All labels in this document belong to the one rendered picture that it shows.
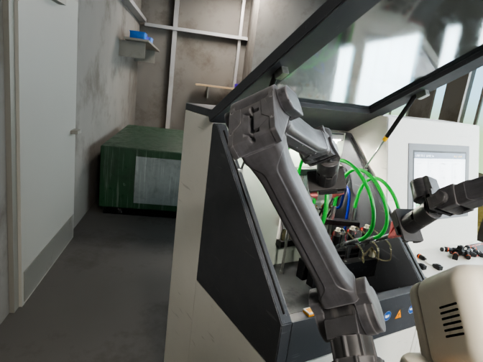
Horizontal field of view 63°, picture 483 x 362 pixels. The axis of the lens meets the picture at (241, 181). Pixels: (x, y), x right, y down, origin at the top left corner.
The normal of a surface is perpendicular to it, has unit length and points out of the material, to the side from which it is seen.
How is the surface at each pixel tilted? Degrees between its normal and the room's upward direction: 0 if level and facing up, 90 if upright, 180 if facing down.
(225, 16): 90
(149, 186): 90
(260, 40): 90
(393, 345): 90
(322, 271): 105
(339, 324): 52
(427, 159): 76
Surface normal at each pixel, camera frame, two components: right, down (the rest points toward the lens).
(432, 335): -0.98, -0.08
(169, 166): 0.13, 0.25
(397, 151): 0.51, 0.03
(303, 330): 0.50, 0.26
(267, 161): -0.20, 0.46
